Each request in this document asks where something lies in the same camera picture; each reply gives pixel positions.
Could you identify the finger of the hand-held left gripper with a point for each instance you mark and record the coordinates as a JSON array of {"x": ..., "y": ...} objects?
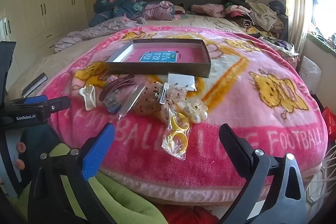
[
  {"x": 57, "y": 104},
  {"x": 35, "y": 99}
]

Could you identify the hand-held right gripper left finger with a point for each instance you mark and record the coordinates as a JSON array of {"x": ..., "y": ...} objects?
[{"x": 98, "y": 153}]

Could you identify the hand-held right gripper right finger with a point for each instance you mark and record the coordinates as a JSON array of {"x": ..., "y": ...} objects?
[{"x": 233, "y": 142}]

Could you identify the white hair claw clip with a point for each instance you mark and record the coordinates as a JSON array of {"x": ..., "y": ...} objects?
[{"x": 88, "y": 96}]

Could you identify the small packaged hair clip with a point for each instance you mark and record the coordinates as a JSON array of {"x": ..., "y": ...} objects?
[{"x": 112, "y": 106}]

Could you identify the pearl flower hair accessory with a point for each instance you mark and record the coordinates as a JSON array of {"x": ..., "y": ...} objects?
[{"x": 195, "y": 111}]

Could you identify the brown leather hair clip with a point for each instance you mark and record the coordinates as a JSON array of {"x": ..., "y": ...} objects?
[{"x": 115, "y": 85}]

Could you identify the silver hair clip clear packet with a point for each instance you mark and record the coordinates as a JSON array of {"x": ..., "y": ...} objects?
[{"x": 132, "y": 100}]

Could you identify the polka dot scrunchie packet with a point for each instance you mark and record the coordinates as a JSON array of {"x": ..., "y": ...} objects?
[{"x": 148, "y": 99}]

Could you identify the shallow brown cardboard box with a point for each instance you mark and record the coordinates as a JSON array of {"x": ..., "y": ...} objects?
[{"x": 157, "y": 66}]

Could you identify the white jewelry card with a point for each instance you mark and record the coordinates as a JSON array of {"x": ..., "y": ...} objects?
[{"x": 182, "y": 81}]

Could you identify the person's left hand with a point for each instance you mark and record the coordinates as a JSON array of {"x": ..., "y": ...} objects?
[{"x": 20, "y": 146}]

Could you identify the black notebook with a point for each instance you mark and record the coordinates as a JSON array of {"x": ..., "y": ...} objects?
[{"x": 34, "y": 85}]

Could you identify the pink printed blanket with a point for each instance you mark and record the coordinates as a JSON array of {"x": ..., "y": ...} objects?
[{"x": 249, "y": 121}]

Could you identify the bed with beige sheet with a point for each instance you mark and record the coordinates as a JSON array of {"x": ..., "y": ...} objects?
[{"x": 39, "y": 61}]

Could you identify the green cloth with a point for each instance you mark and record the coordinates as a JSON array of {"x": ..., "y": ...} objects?
[{"x": 123, "y": 200}]

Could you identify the yellow earrings clear packet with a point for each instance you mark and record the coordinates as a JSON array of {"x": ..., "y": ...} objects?
[{"x": 176, "y": 134}]

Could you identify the lilac quilt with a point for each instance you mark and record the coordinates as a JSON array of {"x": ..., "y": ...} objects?
[{"x": 92, "y": 31}]

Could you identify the red cloth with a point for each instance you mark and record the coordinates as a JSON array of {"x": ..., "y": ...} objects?
[{"x": 189, "y": 216}]

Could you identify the red bag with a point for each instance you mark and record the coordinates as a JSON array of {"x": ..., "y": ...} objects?
[{"x": 329, "y": 124}]

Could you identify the white plastic bag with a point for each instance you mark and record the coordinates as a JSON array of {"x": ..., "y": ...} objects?
[{"x": 309, "y": 74}]

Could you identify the dark blue floral quilt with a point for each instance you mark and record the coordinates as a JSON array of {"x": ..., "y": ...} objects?
[{"x": 118, "y": 3}]

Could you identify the pile of clothes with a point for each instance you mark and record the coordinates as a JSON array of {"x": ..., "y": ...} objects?
[{"x": 260, "y": 14}]

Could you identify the pink fuzzy garment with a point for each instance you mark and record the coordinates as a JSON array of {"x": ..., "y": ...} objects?
[{"x": 208, "y": 10}]

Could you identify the pink lilac garment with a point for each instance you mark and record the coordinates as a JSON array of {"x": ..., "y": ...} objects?
[{"x": 158, "y": 11}]

